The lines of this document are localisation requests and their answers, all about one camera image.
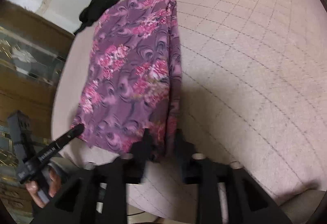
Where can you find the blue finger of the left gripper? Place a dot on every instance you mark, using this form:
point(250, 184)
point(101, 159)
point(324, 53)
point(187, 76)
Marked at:
point(70, 135)

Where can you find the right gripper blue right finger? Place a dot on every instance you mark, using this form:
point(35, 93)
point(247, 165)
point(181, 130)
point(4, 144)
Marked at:
point(247, 201)

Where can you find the purple floral long-sleeve shirt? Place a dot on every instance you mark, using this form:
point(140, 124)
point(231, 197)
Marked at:
point(133, 83)

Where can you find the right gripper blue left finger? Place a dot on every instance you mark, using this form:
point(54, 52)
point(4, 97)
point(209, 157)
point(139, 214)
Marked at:
point(99, 195)

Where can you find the black clothes pile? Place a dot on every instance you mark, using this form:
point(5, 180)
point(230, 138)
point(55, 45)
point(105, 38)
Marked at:
point(93, 12)

